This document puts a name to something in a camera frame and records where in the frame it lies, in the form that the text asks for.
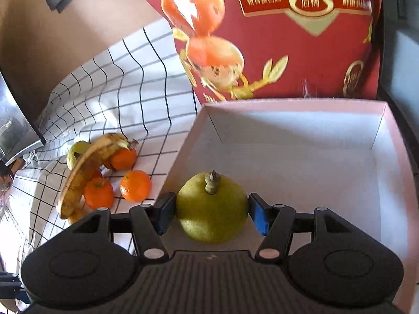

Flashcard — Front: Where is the orange mandarin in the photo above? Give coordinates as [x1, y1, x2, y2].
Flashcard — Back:
[109, 148, 137, 171]
[83, 177, 114, 210]
[120, 170, 152, 202]

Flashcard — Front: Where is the green pear with stem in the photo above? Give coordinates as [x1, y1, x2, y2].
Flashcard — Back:
[176, 170, 249, 245]

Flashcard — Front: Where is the spotted yellow banana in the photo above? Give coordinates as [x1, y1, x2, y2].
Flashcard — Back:
[57, 133, 135, 219]

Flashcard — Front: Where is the white grid tablecloth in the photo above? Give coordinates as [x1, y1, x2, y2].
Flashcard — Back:
[1, 19, 199, 274]

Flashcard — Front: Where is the red egg gift box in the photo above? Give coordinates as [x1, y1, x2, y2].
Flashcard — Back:
[147, 0, 382, 103]

